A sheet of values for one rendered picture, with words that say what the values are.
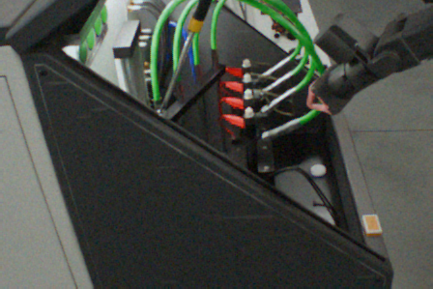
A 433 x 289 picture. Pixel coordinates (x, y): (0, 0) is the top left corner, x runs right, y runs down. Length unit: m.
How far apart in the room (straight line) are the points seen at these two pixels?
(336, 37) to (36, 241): 0.64
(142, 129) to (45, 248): 0.34
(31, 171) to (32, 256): 0.21
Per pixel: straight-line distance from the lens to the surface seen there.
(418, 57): 0.84
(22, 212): 0.99
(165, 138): 0.83
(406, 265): 2.39
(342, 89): 0.94
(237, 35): 1.46
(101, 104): 0.81
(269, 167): 1.25
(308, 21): 1.99
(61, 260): 1.06
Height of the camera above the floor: 1.75
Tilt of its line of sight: 31 degrees down
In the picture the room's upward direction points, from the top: 7 degrees counter-clockwise
